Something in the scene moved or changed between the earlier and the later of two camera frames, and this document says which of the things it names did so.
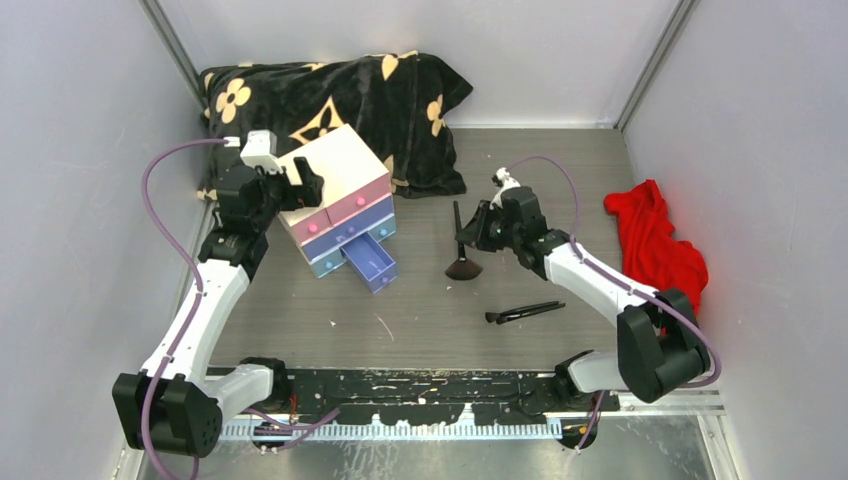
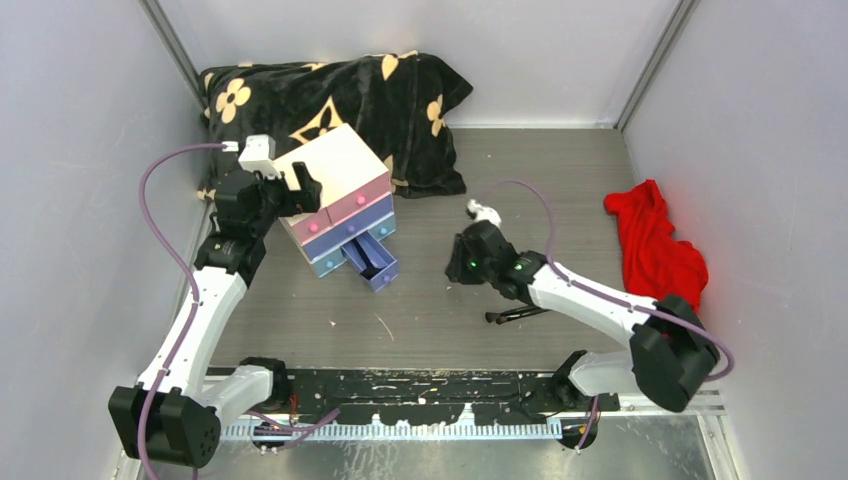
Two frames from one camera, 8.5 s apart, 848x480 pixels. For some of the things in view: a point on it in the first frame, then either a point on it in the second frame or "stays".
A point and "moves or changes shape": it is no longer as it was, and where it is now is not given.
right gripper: x=474 y=233 -> x=456 y=269
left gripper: x=311 y=184 stays
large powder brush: x=464 y=268 moves or changes shape
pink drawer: x=365 y=197 stays
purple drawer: x=368 y=257 stays
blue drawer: x=384 y=230 stays
